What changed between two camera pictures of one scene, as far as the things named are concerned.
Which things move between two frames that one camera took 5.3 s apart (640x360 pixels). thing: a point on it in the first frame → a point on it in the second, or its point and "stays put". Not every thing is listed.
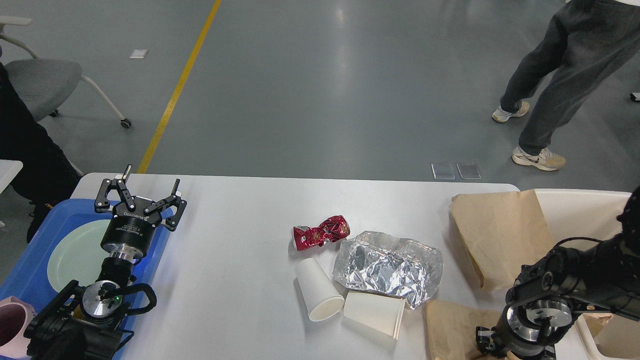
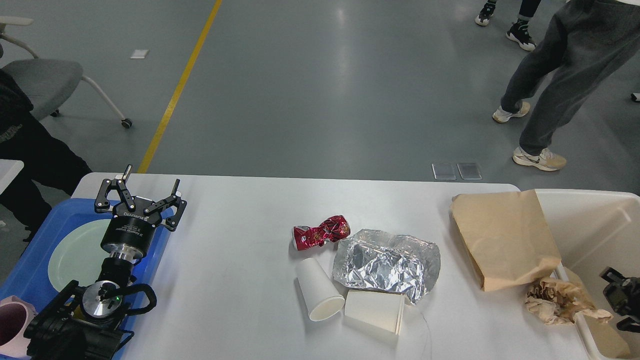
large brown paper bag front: [452, 330] → [597, 323]
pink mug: [15, 315] stays put
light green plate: [79, 256] stays put
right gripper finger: [485, 339] → [609, 274]
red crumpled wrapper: [333, 229] stays put
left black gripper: [129, 234] stays put
